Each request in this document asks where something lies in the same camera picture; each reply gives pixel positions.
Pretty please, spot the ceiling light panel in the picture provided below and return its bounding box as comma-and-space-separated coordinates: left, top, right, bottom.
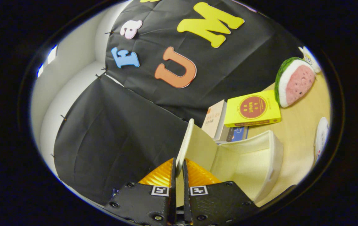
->
37, 45, 57, 78

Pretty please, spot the yellow book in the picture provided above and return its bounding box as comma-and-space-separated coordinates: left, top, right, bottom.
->
224, 90, 281, 127

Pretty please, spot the white plush toy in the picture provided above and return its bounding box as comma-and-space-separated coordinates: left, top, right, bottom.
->
298, 46, 321, 73

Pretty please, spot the black backdrop cloth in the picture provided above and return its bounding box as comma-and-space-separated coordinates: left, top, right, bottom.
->
53, 0, 305, 204

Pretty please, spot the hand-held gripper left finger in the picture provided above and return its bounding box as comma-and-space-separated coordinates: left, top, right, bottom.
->
104, 158, 177, 226

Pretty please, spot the white canvas shoe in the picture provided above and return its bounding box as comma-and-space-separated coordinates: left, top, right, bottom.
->
314, 117, 329, 164

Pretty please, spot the cream storage box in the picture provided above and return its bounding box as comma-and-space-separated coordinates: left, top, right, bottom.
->
175, 118, 284, 207

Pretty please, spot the beige book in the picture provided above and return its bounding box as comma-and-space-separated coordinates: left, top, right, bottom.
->
202, 100, 227, 141

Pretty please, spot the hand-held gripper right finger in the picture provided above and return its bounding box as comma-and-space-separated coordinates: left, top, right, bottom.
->
183, 159, 259, 226

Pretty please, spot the blue book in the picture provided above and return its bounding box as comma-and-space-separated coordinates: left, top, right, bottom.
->
226, 126, 249, 142

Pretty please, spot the watermelon slice plush toy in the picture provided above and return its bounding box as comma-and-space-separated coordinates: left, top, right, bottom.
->
274, 57, 316, 108

